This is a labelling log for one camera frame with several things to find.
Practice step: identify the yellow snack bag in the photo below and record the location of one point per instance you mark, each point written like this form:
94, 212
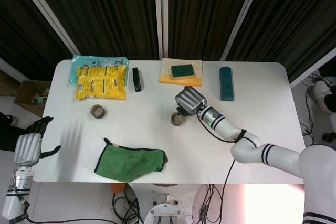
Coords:
101, 89
105, 70

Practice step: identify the person leg black trousers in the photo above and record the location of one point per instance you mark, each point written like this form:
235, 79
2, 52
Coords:
8, 134

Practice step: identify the green microfiber cloth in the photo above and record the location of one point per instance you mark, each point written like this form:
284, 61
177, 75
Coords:
126, 162

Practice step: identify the cardboard box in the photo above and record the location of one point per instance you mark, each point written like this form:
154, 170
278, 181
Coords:
25, 95

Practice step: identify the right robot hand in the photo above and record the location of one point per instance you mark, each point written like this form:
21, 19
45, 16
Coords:
190, 99

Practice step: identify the white partition frame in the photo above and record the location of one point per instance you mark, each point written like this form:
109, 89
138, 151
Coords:
242, 11
157, 11
309, 73
9, 69
46, 11

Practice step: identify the green yellow sponge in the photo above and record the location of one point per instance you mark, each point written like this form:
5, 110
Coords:
183, 71

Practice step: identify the dark partition panel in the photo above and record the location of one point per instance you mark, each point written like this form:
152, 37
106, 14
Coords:
21, 24
204, 11
105, 11
294, 11

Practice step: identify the teal block with holes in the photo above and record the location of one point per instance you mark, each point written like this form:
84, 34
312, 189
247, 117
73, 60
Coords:
226, 85

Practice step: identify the white shoe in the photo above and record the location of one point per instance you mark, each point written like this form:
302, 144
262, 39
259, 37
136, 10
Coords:
320, 90

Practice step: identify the light blue plastic bag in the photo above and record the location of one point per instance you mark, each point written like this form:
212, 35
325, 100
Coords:
84, 60

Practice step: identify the folded yellow cloth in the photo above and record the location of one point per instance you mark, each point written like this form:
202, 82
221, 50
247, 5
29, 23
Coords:
181, 81

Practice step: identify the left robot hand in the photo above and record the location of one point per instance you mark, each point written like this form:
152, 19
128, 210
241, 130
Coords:
27, 150

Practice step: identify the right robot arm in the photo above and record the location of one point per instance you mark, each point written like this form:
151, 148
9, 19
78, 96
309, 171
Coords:
275, 154

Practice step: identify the black stapler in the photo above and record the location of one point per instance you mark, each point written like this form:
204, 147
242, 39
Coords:
137, 79

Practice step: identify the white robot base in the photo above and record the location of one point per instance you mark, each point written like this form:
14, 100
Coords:
168, 208

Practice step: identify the orange object under table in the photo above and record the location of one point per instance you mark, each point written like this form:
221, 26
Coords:
118, 188

